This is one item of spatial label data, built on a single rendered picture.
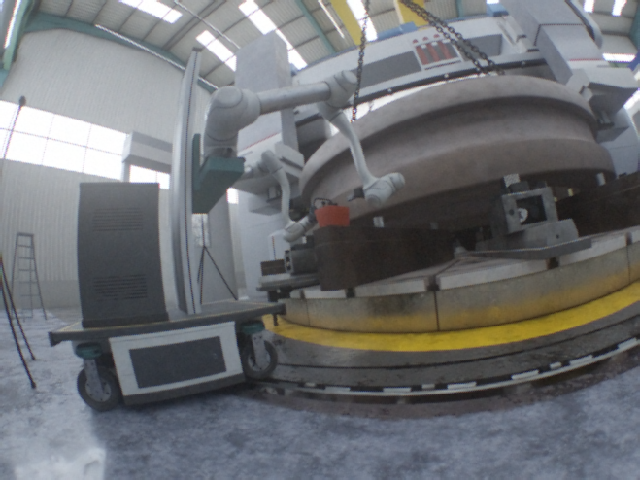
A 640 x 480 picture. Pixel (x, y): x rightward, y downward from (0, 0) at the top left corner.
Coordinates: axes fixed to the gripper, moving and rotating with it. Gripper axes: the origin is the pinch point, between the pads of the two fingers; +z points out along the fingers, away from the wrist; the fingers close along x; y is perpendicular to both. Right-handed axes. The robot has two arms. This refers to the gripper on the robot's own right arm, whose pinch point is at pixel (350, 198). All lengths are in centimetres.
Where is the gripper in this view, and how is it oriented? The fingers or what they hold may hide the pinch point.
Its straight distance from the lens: 164.8
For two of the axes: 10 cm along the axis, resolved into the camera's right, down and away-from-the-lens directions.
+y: -1.4, -9.8, 1.2
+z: -6.8, 1.8, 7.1
